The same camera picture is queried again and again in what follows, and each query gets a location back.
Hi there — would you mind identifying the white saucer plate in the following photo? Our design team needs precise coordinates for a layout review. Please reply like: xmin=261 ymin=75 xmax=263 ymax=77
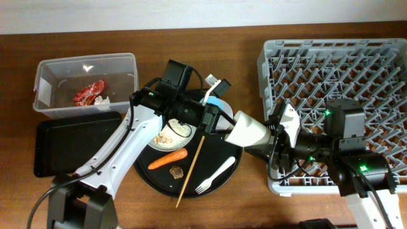
xmin=216 ymin=99 xmax=233 ymax=130

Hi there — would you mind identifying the blue plastic cup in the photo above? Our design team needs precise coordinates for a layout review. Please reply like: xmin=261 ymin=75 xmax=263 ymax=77
xmin=206 ymin=95 xmax=223 ymax=109

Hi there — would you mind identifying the small white cup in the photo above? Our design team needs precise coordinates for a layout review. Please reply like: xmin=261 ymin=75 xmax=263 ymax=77
xmin=224 ymin=111 xmax=271 ymax=148

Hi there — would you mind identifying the white tissue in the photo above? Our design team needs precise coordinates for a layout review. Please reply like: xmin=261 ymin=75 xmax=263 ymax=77
xmin=93 ymin=96 xmax=110 ymax=105

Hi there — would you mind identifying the red snack wrapper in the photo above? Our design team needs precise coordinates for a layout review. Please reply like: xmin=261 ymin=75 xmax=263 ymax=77
xmin=72 ymin=80 xmax=107 ymax=106

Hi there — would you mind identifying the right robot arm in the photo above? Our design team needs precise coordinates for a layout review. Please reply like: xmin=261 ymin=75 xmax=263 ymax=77
xmin=244 ymin=99 xmax=403 ymax=228

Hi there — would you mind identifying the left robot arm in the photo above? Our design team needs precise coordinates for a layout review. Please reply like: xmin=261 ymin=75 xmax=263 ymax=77
xmin=44 ymin=88 xmax=242 ymax=228

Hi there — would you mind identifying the grey dishwasher rack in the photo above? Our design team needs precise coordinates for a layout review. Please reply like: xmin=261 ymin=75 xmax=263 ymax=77
xmin=257 ymin=38 xmax=406 ymax=193

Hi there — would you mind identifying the clear plastic waste bin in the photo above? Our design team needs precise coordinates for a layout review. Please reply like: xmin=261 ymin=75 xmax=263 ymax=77
xmin=32 ymin=53 xmax=139 ymax=119

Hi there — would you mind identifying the white rice pile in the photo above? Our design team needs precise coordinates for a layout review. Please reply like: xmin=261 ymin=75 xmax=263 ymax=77
xmin=166 ymin=119 xmax=192 ymax=148

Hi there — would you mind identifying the orange carrot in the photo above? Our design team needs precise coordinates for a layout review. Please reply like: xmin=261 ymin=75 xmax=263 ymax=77
xmin=148 ymin=148 xmax=188 ymax=170

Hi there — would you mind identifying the wooden chopstick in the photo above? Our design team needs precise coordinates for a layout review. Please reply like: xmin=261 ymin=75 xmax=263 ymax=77
xmin=176 ymin=135 xmax=205 ymax=208

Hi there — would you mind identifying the white plastic fork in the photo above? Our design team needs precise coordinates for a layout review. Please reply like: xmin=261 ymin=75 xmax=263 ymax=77
xmin=195 ymin=156 xmax=236 ymax=194

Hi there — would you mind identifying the grey plate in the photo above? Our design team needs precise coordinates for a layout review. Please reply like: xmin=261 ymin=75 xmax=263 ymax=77
xmin=148 ymin=119 xmax=196 ymax=151

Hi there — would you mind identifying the brown food scrap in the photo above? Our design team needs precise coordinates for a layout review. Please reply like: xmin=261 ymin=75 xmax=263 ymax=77
xmin=169 ymin=165 xmax=184 ymax=179

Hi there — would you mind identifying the round black serving tray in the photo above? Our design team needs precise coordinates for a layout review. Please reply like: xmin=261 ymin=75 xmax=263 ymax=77
xmin=134 ymin=130 xmax=242 ymax=198

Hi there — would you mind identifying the black rectangular tray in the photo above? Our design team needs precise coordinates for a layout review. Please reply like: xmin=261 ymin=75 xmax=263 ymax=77
xmin=33 ymin=111 xmax=122 ymax=177

